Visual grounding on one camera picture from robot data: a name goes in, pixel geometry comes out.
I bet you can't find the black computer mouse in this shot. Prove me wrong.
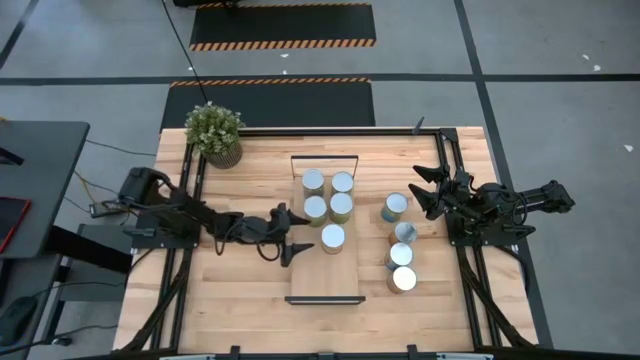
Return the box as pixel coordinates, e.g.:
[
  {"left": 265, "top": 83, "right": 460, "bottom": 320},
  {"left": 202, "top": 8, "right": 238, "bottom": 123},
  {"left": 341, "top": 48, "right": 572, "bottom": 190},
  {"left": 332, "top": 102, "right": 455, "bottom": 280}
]
[{"left": 0, "top": 295, "right": 39, "bottom": 347}]

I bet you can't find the black floor cable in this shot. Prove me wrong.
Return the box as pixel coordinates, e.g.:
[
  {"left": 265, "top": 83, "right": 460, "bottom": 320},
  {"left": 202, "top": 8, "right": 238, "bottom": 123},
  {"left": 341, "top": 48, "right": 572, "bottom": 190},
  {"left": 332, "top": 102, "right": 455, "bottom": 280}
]
[{"left": 160, "top": 0, "right": 210, "bottom": 105}]

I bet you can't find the black desk base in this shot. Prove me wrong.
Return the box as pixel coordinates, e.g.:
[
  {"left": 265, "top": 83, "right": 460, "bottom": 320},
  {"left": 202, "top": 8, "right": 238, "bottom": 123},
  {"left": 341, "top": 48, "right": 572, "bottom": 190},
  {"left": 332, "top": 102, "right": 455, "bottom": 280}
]
[{"left": 42, "top": 223, "right": 135, "bottom": 346}]

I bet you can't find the green label can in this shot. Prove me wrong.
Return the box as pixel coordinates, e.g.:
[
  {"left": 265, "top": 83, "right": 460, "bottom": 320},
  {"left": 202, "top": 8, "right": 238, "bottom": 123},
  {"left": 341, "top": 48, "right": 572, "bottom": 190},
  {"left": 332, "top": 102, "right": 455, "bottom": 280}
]
[
  {"left": 328, "top": 192, "right": 355, "bottom": 225},
  {"left": 303, "top": 194, "right": 329, "bottom": 229}
]

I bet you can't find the black hazard striped floor mat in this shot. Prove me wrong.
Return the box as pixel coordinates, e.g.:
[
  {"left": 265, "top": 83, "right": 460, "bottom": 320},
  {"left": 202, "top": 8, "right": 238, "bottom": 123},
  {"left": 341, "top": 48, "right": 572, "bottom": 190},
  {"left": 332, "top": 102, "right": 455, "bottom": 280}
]
[
  {"left": 188, "top": 1, "right": 378, "bottom": 53},
  {"left": 159, "top": 76, "right": 377, "bottom": 129}
]

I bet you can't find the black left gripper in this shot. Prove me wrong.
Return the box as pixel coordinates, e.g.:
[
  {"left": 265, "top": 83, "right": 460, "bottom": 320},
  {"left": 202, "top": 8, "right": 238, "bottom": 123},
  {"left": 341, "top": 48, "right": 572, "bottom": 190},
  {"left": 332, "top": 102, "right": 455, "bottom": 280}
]
[{"left": 237, "top": 201, "right": 316, "bottom": 269}]

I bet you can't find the black desk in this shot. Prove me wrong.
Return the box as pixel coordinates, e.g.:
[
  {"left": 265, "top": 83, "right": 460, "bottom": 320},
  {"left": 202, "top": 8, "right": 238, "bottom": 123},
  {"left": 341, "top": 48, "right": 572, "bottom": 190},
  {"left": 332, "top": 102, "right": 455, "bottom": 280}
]
[{"left": 0, "top": 119, "right": 92, "bottom": 260}]

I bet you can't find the red tablet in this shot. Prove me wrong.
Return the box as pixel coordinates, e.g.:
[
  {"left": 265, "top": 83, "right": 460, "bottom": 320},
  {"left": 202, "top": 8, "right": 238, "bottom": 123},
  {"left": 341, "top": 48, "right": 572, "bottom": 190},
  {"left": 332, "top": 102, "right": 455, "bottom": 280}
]
[{"left": 0, "top": 196, "right": 33, "bottom": 254}]

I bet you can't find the tan label can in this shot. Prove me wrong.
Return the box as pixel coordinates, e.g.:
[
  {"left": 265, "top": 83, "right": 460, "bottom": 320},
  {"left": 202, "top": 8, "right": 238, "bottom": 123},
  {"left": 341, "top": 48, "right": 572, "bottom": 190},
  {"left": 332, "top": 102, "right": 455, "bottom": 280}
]
[{"left": 385, "top": 265, "right": 419, "bottom": 295}]

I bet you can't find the black aluminium rig frame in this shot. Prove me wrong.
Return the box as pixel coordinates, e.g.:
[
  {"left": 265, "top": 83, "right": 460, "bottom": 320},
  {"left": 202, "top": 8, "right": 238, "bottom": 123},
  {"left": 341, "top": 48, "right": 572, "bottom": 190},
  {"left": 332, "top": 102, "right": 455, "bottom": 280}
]
[{"left": 117, "top": 126, "right": 539, "bottom": 360}]

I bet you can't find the peaches label can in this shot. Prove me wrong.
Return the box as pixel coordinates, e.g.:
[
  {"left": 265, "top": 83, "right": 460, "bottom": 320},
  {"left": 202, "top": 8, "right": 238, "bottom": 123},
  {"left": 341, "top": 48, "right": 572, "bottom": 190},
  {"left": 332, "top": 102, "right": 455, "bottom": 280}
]
[{"left": 301, "top": 168, "right": 326, "bottom": 197}]

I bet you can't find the potted green plant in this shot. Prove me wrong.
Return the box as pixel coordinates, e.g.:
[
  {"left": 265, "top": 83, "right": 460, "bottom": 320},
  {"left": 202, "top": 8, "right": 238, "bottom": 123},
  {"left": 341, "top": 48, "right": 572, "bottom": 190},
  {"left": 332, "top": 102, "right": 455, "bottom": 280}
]
[{"left": 183, "top": 100, "right": 247, "bottom": 170}]

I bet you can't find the blue label can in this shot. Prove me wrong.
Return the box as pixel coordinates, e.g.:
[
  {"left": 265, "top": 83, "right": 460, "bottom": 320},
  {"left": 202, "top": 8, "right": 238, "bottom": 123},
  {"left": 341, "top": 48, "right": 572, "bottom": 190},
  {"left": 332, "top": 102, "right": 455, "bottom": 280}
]
[
  {"left": 380, "top": 191, "right": 410, "bottom": 224},
  {"left": 383, "top": 242, "right": 415, "bottom": 271}
]

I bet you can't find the orange red label can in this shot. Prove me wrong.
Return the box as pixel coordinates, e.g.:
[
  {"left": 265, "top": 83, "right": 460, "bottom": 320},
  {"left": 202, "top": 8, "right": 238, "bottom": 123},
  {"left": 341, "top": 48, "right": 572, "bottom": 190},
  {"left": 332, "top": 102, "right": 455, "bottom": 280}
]
[{"left": 388, "top": 221, "right": 419, "bottom": 247}]

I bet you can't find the pears label can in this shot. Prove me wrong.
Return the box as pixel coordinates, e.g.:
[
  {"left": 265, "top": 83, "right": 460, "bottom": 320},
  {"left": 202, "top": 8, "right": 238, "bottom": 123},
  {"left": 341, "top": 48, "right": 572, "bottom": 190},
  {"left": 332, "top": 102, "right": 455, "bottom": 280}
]
[{"left": 330, "top": 170, "right": 356, "bottom": 197}]

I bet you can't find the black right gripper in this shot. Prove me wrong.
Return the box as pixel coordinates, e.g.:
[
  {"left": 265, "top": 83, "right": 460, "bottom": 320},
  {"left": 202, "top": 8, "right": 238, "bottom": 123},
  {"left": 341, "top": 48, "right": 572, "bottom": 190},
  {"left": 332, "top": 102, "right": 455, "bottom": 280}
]
[{"left": 407, "top": 163, "right": 477, "bottom": 222}]

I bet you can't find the wooden tray with black handles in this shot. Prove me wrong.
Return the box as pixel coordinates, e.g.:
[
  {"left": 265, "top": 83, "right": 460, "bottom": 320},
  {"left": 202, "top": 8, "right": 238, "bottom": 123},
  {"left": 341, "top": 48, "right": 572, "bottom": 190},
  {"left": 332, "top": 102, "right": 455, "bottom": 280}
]
[{"left": 283, "top": 153, "right": 367, "bottom": 306}]

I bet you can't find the corn label can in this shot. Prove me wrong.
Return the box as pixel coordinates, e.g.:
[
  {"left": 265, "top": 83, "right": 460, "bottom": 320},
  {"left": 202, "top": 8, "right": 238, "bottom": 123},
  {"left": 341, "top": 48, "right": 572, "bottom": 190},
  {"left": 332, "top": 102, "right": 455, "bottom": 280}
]
[{"left": 320, "top": 223, "right": 347, "bottom": 255}]

